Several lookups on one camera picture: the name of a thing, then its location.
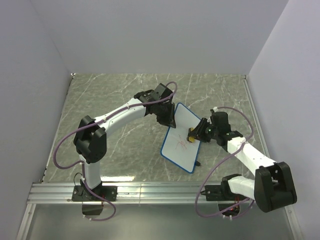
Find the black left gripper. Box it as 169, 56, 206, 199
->
156, 102, 176, 129

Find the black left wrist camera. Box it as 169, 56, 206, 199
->
150, 83, 173, 101

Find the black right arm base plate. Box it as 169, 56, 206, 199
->
200, 184, 252, 202

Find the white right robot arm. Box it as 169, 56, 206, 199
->
187, 118, 298, 213

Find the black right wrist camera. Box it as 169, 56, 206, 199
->
210, 111, 231, 135

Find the blue-framed whiteboard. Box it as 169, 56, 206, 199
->
160, 102, 201, 174

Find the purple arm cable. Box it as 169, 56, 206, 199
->
194, 106, 256, 221
53, 81, 178, 222

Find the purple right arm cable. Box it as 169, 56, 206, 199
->
194, 106, 256, 221

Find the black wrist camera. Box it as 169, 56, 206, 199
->
210, 111, 231, 135
150, 83, 173, 101

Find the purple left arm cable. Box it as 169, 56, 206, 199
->
53, 81, 178, 222

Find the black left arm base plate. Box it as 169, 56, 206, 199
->
71, 185, 118, 202

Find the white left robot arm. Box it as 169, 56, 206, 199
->
73, 90, 176, 201

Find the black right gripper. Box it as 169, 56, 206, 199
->
187, 118, 219, 144

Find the yellow whiteboard eraser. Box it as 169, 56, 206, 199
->
186, 133, 196, 143

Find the aluminium front rail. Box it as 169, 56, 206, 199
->
17, 182, 295, 240

